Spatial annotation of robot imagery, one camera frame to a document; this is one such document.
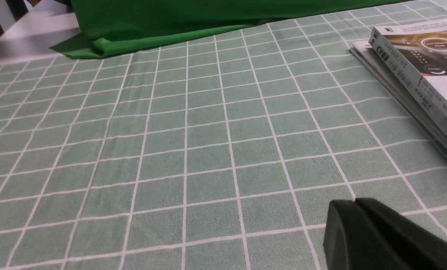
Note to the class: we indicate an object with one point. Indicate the white brown cover book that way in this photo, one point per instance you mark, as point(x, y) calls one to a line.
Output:
point(417, 56)

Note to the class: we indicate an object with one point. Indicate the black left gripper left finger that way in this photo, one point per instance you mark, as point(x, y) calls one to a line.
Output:
point(352, 242)

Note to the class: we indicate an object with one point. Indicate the dark green cloth backdrop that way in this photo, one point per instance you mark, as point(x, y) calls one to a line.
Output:
point(114, 27)

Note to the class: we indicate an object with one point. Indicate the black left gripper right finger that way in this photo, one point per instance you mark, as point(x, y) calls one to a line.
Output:
point(418, 247)

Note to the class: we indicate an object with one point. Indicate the green checked tablecloth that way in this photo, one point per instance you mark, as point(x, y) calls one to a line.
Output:
point(218, 153)

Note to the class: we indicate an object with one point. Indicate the thin grey bottom book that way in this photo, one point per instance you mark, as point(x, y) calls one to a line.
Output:
point(429, 117)

